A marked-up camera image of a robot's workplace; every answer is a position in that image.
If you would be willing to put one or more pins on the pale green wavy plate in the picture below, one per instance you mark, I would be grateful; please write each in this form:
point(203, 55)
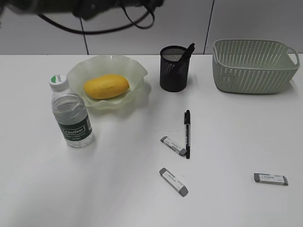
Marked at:
point(101, 65)

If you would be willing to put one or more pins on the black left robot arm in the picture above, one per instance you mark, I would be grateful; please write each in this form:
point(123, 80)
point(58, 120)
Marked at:
point(85, 9)

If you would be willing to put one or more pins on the grey white eraser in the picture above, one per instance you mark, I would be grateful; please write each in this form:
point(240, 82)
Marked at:
point(174, 182)
point(173, 145)
point(271, 179)

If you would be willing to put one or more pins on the black mesh pen holder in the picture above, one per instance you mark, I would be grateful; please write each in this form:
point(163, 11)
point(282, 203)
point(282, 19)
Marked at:
point(177, 81)

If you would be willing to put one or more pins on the yellow mango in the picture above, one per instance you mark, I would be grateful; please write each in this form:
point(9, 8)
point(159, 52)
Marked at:
point(106, 86)

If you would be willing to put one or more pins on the black marker pen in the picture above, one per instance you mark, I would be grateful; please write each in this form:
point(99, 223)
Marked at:
point(185, 56)
point(187, 126)

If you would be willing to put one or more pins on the pale green woven basket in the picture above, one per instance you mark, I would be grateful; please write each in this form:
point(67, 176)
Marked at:
point(253, 66)

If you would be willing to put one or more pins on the clear water bottle green label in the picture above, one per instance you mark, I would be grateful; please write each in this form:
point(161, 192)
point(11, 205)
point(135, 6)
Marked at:
point(70, 113)

